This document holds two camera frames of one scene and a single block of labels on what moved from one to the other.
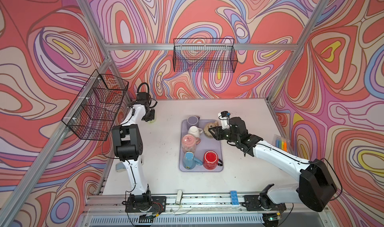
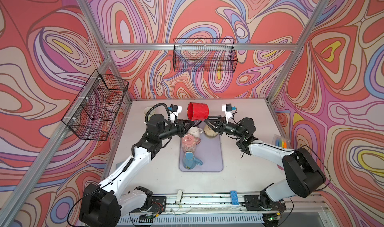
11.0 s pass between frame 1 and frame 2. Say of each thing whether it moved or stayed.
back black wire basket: stayed
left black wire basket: stayed
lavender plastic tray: stayed
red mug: moved
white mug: stayed
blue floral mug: stayed
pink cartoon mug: stayed
